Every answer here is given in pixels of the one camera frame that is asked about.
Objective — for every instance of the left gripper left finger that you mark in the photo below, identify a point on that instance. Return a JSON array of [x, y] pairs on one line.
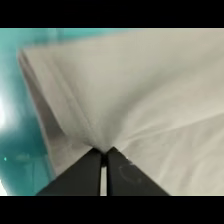
[[83, 176]]

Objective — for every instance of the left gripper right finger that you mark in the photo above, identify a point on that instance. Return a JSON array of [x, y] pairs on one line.
[[130, 178]]

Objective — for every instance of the grey T-shirt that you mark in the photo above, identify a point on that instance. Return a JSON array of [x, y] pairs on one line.
[[143, 93]]

